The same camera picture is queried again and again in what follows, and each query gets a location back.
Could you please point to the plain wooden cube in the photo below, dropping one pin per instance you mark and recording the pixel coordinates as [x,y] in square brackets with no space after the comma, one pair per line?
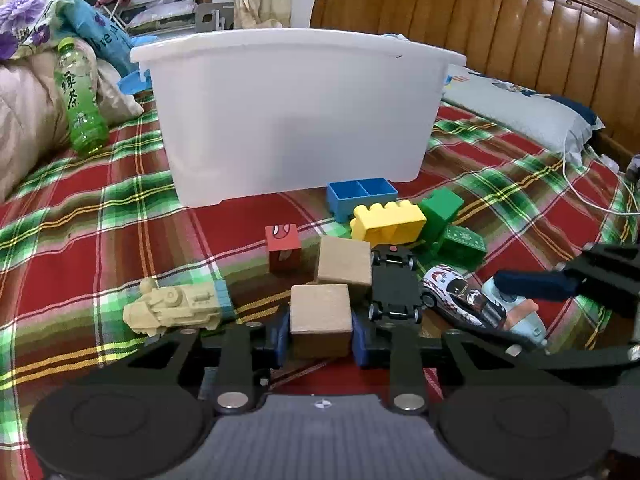
[320,310]
[342,260]

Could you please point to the cartoon print pillow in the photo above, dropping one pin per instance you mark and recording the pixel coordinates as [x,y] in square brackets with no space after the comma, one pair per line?
[520,110]

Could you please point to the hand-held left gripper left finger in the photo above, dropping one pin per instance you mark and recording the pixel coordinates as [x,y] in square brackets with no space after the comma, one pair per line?
[280,341]

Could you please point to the white toy race car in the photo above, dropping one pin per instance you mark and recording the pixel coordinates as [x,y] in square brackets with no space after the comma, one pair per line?
[460,292]

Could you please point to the white plastic container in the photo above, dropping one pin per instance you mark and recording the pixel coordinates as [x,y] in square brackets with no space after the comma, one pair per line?
[290,120]

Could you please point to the blue striped toy block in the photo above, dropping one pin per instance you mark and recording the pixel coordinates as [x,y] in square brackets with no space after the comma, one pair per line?
[226,302]

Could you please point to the red green plaid blanket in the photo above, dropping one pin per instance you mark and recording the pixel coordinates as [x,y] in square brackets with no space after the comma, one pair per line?
[100,220]

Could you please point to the black toy car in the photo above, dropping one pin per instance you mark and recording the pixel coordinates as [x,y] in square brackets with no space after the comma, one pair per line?
[395,285]

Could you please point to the plain green toy brick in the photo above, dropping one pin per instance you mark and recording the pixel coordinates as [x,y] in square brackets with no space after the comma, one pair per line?
[440,210]

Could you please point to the light blue cartoon toy car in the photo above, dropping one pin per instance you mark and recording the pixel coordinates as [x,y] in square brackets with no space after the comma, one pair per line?
[525,322]

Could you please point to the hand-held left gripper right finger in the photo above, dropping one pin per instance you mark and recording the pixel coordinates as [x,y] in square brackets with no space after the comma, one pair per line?
[361,346]

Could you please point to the beige toy train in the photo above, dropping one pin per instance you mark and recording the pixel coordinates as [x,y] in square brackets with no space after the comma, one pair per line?
[170,307]

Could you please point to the green tea bottle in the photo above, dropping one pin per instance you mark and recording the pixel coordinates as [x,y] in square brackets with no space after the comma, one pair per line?
[82,110]

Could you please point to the blue toy brick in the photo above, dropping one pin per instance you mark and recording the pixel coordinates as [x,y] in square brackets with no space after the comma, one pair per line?
[345,202]

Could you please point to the red folding rack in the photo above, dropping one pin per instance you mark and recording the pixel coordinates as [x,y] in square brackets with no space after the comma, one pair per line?
[112,2]

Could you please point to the floral quilt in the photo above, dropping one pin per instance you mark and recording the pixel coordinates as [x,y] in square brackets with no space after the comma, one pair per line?
[25,110]

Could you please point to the red painted wooden cube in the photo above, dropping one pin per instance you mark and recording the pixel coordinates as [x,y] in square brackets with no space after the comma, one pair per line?
[282,247]

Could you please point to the blue plastic lid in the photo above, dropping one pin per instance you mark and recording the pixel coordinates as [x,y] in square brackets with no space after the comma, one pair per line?
[132,82]

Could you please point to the patterned green toy brick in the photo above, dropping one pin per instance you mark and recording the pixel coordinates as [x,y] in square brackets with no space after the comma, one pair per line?
[462,245]

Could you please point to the grey frame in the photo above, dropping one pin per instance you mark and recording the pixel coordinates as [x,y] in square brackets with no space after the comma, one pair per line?
[212,17]

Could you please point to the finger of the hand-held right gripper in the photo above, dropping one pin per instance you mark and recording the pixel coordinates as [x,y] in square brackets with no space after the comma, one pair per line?
[590,360]
[530,285]

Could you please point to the yellow toy brick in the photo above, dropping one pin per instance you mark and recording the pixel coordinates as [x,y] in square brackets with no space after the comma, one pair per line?
[385,225]

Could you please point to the wooden headboard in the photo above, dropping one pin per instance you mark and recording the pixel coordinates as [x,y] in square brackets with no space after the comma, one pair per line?
[500,25]

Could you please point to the blue printed cloth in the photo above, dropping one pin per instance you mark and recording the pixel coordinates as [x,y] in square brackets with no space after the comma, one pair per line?
[100,35]

